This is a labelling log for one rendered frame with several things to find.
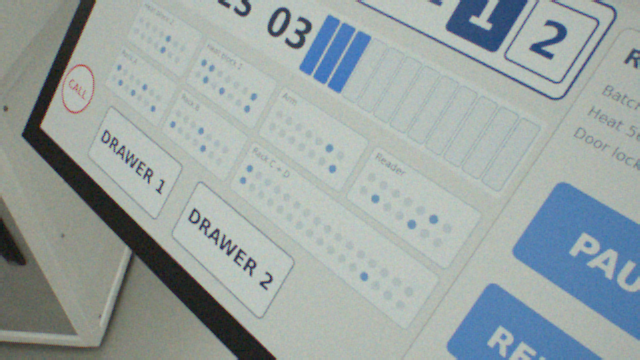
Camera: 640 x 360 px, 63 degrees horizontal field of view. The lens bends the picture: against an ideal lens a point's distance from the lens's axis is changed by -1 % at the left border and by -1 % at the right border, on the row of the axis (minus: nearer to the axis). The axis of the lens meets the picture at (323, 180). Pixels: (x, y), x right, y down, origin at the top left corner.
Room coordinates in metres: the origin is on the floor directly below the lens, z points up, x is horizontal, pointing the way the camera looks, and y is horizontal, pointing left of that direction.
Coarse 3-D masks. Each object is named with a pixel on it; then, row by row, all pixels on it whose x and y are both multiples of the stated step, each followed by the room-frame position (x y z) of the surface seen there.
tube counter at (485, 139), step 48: (288, 0) 0.31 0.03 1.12; (288, 48) 0.29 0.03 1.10; (336, 48) 0.27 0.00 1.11; (384, 48) 0.26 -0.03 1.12; (336, 96) 0.25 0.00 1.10; (384, 96) 0.24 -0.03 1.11; (432, 96) 0.23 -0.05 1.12; (480, 96) 0.23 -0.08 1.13; (432, 144) 0.21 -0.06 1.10; (480, 144) 0.21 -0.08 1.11; (528, 144) 0.20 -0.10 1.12
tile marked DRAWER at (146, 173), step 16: (112, 112) 0.30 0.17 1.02; (112, 128) 0.29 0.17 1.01; (128, 128) 0.29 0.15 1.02; (96, 144) 0.29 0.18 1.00; (112, 144) 0.28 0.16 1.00; (128, 144) 0.28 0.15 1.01; (144, 144) 0.27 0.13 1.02; (96, 160) 0.28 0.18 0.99; (112, 160) 0.27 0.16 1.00; (128, 160) 0.27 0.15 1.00; (144, 160) 0.27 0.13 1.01; (160, 160) 0.26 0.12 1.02; (176, 160) 0.26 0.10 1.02; (112, 176) 0.27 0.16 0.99; (128, 176) 0.26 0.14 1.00; (144, 176) 0.26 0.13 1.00; (160, 176) 0.25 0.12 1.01; (176, 176) 0.25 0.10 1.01; (128, 192) 0.25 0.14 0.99; (144, 192) 0.25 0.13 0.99; (160, 192) 0.24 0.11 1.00; (144, 208) 0.24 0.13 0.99; (160, 208) 0.23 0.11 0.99
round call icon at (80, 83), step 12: (72, 60) 0.35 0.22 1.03; (72, 72) 0.34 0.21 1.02; (84, 72) 0.34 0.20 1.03; (96, 72) 0.33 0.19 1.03; (72, 84) 0.34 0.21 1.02; (84, 84) 0.33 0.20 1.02; (96, 84) 0.33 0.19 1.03; (60, 96) 0.33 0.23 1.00; (72, 96) 0.33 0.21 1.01; (84, 96) 0.32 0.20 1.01; (72, 108) 0.32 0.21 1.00; (84, 108) 0.32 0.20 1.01
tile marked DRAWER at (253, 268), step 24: (192, 192) 0.24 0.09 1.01; (192, 216) 0.22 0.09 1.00; (216, 216) 0.22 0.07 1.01; (240, 216) 0.21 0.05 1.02; (192, 240) 0.21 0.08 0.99; (216, 240) 0.21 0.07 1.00; (240, 240) 0.20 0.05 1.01; (264, 240) 0.20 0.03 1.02; (216, 264) 0.19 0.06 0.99; (240, 264) 0.19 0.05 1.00; (264, 264) 0.19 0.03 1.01; (288, 264) 0.18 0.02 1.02; (240, 288) 0.18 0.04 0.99; (264, 288) 0.18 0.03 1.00; (264, 312) 0.16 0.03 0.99
